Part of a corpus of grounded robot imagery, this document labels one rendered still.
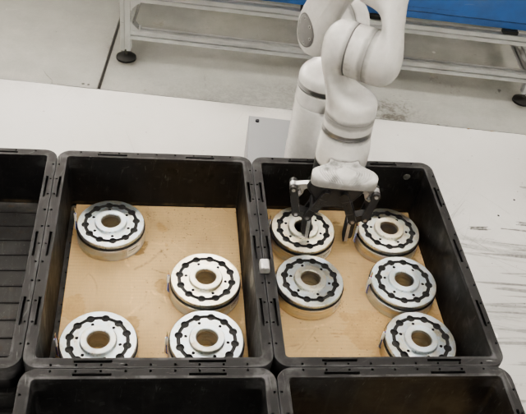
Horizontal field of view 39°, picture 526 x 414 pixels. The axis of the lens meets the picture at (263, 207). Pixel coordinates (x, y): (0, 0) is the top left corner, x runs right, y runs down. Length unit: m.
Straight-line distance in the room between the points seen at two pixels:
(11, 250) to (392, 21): 0.65
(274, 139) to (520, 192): 0.55
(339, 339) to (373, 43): 0.42
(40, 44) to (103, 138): 1.67
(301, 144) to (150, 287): 0.41
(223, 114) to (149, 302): 0.67
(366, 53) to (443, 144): 0.79
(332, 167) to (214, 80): 2.04
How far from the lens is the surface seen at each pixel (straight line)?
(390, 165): 1.23
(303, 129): 1.32
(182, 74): 3.05
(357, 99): 1.00
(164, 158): 1.17
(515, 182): 1.68
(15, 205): 1.25
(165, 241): 1.18
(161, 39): 3.04
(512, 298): 1.43
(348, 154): 1.03
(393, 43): 0.95
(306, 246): 1.16
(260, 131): 1.47
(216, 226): 1.21
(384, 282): 1.14
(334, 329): 1.10
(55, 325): 1.09
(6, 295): 1.13
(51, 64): 3.09
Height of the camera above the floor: 1.68
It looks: 43 degrees down
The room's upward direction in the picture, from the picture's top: 9 degrees clockwise
